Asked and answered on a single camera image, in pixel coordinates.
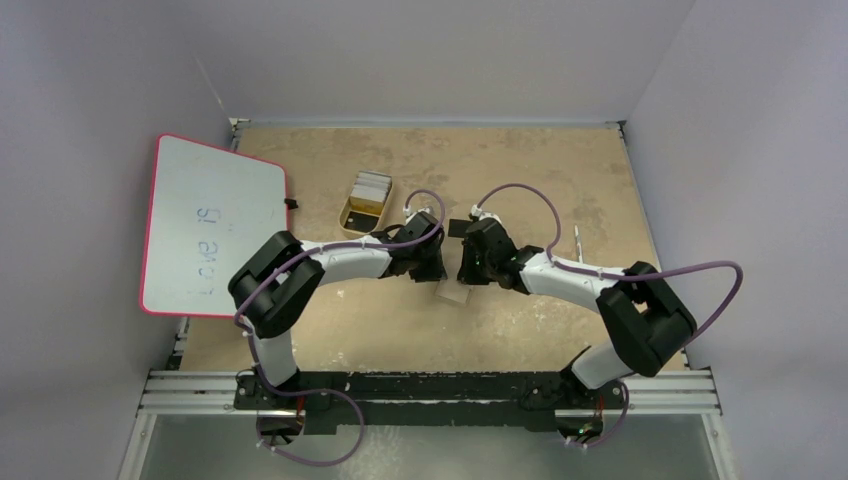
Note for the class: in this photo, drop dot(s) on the white green pen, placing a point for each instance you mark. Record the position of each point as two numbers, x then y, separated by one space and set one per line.
578 244

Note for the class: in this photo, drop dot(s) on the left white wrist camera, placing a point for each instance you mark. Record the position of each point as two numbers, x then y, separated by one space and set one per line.
410 212

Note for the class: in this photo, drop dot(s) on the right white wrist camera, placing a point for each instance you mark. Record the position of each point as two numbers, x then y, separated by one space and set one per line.
478 214

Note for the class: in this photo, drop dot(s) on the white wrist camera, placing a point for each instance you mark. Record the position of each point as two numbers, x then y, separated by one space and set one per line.
410 212
478 214

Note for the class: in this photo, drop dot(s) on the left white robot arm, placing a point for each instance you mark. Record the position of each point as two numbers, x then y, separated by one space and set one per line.
272 290

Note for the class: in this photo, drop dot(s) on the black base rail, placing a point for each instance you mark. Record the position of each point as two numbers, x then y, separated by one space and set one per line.
319 402

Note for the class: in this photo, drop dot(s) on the stack of cards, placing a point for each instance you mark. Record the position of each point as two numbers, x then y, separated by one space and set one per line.
370 192

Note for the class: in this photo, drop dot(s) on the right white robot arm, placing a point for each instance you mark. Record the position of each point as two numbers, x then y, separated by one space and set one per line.
646 321

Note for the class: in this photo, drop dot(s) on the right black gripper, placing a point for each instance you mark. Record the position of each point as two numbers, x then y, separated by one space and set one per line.
470 256

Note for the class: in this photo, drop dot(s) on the beige plastic tray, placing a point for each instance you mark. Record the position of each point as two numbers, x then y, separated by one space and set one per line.
354 223

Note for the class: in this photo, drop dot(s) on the beige leather card holder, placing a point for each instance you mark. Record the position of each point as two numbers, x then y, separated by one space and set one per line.
453 292

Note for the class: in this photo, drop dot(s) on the aluminium frame rail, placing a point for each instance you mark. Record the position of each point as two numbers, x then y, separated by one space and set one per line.
212 393

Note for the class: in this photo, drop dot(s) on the white board with pink frame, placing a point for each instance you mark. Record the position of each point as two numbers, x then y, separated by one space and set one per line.
210 210

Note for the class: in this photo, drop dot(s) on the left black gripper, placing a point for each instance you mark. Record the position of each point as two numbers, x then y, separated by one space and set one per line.
435 272

